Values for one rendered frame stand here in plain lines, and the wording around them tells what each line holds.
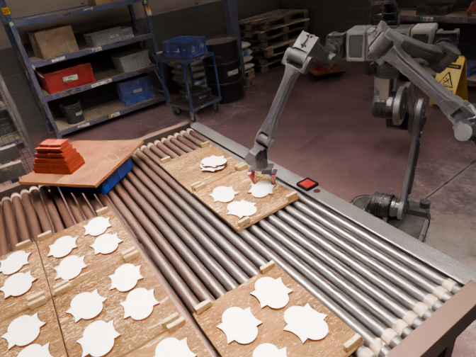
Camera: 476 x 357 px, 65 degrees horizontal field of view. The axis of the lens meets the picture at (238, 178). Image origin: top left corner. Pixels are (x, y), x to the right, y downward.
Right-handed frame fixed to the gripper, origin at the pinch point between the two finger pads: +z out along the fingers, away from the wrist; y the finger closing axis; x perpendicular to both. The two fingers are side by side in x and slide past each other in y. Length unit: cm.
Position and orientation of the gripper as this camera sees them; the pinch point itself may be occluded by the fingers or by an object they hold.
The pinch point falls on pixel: (263, 182)
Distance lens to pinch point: 182.9
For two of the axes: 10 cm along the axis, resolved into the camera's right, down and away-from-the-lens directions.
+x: 2.7, -4.9, 8.2
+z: 1.2, 8.7, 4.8
